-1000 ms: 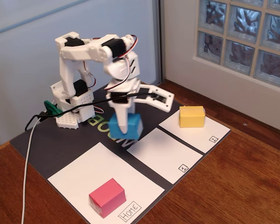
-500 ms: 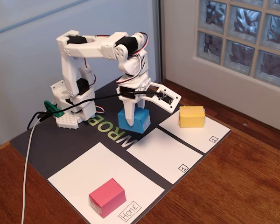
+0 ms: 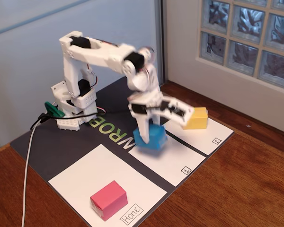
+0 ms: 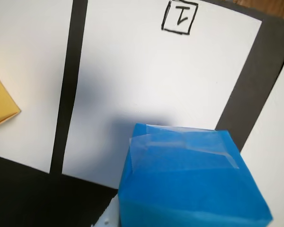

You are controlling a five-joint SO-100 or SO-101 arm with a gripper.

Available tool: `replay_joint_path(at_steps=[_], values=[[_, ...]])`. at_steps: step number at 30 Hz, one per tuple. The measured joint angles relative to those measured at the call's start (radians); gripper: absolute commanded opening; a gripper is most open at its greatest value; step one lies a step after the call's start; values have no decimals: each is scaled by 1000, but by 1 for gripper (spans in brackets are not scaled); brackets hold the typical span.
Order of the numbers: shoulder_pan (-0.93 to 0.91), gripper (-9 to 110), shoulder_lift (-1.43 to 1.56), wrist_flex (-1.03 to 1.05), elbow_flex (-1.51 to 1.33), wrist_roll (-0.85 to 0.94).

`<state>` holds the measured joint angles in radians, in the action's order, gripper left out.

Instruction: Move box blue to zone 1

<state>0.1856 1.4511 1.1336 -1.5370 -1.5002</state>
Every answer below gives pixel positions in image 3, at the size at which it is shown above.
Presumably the blue box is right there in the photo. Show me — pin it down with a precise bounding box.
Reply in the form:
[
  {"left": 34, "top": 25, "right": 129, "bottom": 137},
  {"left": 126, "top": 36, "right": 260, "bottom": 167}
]
[{"left": 133, "top": 122, "right": 169, "bottom": 151}]

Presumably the pink box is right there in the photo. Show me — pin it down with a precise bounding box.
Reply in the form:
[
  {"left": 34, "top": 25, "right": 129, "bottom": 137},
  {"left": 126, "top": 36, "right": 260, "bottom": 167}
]
[{"left": 89, "top": 180, "right": 129, "bottom": 222}]

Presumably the yellow box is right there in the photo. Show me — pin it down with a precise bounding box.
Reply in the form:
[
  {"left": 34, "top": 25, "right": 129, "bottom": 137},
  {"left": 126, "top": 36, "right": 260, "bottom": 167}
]
[{"left": 182, "top": 107, "right": 209, "bottom": 130}]

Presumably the grey metal door frame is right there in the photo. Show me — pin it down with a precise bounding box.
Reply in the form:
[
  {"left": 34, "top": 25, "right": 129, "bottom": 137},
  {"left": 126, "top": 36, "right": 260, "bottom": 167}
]
[{"left": 154, "top": 0, "right": 169, "bottom": 87}]

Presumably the white moving gripper finger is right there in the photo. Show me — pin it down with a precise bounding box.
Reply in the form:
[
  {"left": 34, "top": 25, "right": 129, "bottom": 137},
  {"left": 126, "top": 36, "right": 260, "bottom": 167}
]
[{"left": 153, "top": 115, "right": 168, "bottom": 126}]

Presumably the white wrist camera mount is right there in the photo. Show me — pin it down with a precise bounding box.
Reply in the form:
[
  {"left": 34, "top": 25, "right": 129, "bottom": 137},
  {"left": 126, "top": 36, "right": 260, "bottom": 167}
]
[{"left": 160, "top": 96, "right": 195, "bottom": 126}]

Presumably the black cable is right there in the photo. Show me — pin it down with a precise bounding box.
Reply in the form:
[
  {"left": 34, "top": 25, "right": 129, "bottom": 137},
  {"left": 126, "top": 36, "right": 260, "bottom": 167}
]
[{"left": 30, "top": 104, "right": 161, "bottom": 130}]

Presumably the white fixed gripper finger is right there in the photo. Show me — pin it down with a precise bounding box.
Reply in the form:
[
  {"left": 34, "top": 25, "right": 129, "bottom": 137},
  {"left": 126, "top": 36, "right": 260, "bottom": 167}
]
[{"left": 135, "top": 115, "right": 150, "bottom": 144}]

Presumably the dark grey mat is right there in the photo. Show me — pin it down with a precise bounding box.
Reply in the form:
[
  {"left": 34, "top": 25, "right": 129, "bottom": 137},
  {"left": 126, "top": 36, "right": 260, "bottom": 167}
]
[{"left": 9, "top": 75, "right": 235, "bottom": 227}]

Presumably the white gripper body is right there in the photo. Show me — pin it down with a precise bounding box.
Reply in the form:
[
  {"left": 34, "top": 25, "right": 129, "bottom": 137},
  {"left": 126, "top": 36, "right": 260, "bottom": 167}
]
[{"left": 127, "top": 63, "right": 165, "bottom": 120}]

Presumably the green clamp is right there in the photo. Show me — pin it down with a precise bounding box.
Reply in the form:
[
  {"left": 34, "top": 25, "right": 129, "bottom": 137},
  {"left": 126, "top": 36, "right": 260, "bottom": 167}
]
[{"left": 44, "top": 101, "right": 66, "bottom": 119}]

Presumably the white cable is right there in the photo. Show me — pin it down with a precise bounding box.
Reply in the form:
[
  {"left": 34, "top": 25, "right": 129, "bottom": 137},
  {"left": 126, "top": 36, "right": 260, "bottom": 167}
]
[{"left": 21, "top": 119, "right": 42, "bottom": 227}]

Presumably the white home zone sheet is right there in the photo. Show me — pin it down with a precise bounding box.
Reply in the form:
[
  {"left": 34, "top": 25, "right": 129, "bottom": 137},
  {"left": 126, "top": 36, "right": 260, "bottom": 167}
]
[{"left": 48, "top": 143, "right": 168, "bottom": 227}]

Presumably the white zone two sheet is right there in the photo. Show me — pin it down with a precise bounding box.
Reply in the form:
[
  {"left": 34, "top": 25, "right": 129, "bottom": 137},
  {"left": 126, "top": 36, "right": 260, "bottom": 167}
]
[{"left": 160, "top": 111, "right": 235, "bottom": 156}]

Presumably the glass block window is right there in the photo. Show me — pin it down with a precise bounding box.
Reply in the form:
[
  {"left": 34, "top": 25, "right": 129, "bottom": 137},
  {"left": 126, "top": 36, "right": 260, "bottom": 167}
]
[{"left": 195, "top": 0, "right": 284, "bottom": 92}]

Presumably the white zone one sheet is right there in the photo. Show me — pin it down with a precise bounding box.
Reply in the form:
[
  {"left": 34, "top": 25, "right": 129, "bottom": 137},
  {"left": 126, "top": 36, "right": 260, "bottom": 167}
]
[{"left": 128, "top": 129, "right": 206, "bottom": 187}]

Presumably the red white black servo wire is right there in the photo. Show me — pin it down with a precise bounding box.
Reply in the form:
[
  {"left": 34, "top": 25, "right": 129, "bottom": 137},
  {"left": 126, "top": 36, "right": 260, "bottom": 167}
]
[{"left": 86, "top": 67, "right": 107, "bottom": 114}]

